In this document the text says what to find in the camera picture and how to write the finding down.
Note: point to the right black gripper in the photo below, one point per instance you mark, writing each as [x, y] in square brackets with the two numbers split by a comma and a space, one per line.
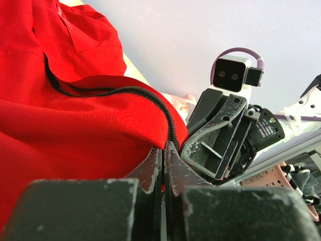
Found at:
[219, 144]

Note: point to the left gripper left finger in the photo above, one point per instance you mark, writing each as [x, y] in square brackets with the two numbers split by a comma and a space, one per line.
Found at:
[112, 209]

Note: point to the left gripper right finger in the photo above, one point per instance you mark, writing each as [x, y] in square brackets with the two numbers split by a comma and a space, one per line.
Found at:
[196, 210]

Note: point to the red zip jacket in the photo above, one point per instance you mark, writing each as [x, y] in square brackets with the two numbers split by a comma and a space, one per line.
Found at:
[56, 63]

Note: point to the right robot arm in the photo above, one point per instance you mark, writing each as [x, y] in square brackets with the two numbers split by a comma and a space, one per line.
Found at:
[272, 129]

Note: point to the pink plastic basket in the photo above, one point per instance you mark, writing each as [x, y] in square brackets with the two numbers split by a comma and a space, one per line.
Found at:
[274, 177]

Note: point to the black white striped cloth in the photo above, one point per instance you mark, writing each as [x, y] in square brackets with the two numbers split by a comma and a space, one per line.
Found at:
[303, 182]

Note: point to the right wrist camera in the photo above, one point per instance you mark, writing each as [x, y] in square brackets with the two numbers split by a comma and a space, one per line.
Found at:
[232, 73]

